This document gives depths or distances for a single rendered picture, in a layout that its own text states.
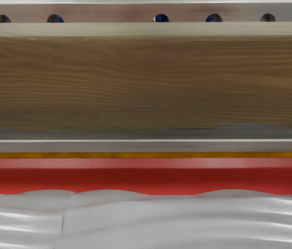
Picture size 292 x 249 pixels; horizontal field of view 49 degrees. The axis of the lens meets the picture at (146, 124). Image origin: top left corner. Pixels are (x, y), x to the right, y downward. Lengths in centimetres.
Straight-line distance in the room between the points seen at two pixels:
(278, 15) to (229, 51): 27
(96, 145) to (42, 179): 6
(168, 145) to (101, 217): 6
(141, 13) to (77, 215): 29
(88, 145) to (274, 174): 14
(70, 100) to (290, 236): 15
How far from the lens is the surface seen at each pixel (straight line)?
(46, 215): 21
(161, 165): 25
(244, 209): 22
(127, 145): 21
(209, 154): 25
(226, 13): 44
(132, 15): 43
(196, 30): 20
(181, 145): 21
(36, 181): 25
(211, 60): 20
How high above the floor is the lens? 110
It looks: 29 degrees down
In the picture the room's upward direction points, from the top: straight up
